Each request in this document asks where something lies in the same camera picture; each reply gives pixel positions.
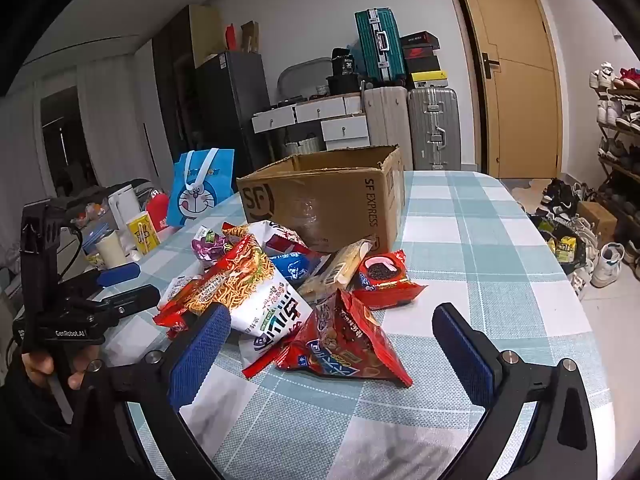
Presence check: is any woven laundry basket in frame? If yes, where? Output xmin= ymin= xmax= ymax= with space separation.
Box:
xmin=284 ymin=132 xmax=321 ymax=157

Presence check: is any beige suitcase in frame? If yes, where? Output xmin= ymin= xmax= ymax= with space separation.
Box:
xmin=362 ymin=86 xmax=413 ymax=171

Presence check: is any black cable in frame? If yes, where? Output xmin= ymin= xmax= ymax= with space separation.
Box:
xmin=67 ymin=225 xmax=85 ymax=273

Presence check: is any black box white label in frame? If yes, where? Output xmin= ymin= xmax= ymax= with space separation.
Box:
xmin=331 ymin=47 xmax=357 ymax=78

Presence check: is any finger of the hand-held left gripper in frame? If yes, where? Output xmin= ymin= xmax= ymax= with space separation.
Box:
xmin=87 ymin=284 xmax=162 ymax=322
xmin=65 ymin=261 xmax=142 ymax=291

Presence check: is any purple snack packet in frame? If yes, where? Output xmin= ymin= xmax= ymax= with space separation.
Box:
xmin=191 ymin=226 xmax=236 ymax=266

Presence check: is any silver suitcase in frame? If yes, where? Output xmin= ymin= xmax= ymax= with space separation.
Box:
xmin=407 ymin=87 xmax=462 ymax=171

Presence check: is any plain black shoe box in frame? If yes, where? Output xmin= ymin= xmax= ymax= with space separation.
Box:
xmin=404 ymin=58 xmax=443 ymax=75

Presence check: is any small red noodle packet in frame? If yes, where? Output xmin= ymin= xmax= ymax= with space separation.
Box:
xmin=152 ymin=272 xmax=226 ymax=338

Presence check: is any black refrigerator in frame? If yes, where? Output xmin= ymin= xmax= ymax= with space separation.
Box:
xmin=195 ymin=51 xmax=273 ymax=193

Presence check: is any wooden door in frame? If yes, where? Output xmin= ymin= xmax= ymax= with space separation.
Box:
xmin=452 ymin=0 xmax=563 ymax=181

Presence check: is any teal suitcase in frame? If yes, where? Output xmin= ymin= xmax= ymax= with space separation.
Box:
xmin=354 ymin=7 xmax=407 ymax=86

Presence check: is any dark tall cabinet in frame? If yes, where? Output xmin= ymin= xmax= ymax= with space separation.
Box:
xmin=152 ymin=5 xmax=223 ymax=171

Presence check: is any black storage basket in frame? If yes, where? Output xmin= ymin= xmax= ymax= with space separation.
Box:
xmin=327 ymin=76 xmax=362 ymax=96

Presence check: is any teal checked tablecloth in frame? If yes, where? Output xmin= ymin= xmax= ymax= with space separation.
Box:
xmin=100 ymin=170 xmax=613 ymax=480

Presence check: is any white cup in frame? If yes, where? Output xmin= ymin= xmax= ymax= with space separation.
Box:
xmin=95 ymin=230 xmax=128 ymax=268

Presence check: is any person's left hand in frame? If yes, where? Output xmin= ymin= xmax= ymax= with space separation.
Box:
xmin=22 ymin=349 xmax=104 ymax=392

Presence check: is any red cookie packet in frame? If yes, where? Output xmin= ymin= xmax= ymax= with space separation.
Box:
xmin=350 ymin=250 xmax=428 ymax=311

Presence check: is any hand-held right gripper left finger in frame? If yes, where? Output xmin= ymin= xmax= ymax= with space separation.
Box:
xmin=75 ymin=302 xmax=236 ymax=480

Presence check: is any yellow and black shoe box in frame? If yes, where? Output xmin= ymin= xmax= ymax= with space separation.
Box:
xmin=407 ymin=71 xmax=448 ymax=92

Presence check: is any red chips bag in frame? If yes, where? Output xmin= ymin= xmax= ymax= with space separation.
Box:
xmin=274 ymin=287 xmax=415 ymax=388

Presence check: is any white and red snack bag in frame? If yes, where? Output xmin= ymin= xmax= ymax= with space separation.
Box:
xmin=222 ymin=220 xmax=308 ymax=261

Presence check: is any blue cartoon tote bag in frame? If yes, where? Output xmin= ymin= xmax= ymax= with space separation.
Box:
xmin=166 ymin=148 xmax=236 ymax=228

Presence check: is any blue snack packet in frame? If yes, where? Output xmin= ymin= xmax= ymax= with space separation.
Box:
xmin=270 ymin=252 xmax=323 ymax=288

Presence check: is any white orange noodle snack bag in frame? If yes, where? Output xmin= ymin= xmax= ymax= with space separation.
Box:
xmin=200 ymin=234 xmax=317 ymax=380

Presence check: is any black shoe box red trim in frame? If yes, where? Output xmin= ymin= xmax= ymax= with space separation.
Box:
xmin=401 ymin=31 xmax=440 ymax=50

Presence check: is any trash bin with wrappers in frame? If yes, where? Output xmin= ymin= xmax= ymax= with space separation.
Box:
xmin=530 ymin=212 xmax=588 ymax=276

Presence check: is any white curtain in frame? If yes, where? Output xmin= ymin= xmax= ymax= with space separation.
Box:
xmin=75 ymin=42 xmax=168 ymax=196

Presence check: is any beige cracker packet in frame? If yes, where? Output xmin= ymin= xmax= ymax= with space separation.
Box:
xmin=297 ymin=239 xmax=375 ymax=303

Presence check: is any pile of sneakers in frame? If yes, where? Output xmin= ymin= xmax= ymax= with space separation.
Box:
xmin=520 ymin=177 xmax=640 ymax=301

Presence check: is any person's left forearm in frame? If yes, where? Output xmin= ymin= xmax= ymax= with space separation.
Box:
xmin=0 ymin=355 xmax=126 ymax=480

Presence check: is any white desk with drawers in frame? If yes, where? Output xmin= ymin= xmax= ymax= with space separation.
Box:
xmin=251 ymin=95 xmax=371 ymax=153

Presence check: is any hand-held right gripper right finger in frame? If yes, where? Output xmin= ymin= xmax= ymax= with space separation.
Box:
xmin=432 ymin=302 xmax=599 ymax=480

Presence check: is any white kettle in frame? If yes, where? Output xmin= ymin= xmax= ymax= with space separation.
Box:
xmin=107 ymin=185 xmax=143 ymax=251

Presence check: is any brown cardboard box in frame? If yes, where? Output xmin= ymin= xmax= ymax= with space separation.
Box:
xmin=236 ymin=145 xmax=407 ymax=256

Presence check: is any small cardboard box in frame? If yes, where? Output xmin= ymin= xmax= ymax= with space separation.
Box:
xmin=577 ymin=201 xmax=618 ymax=248

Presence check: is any red plush toy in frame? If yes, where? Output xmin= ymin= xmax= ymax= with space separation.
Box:
xmin=145 ymin=190 xmax=171 ymax=233

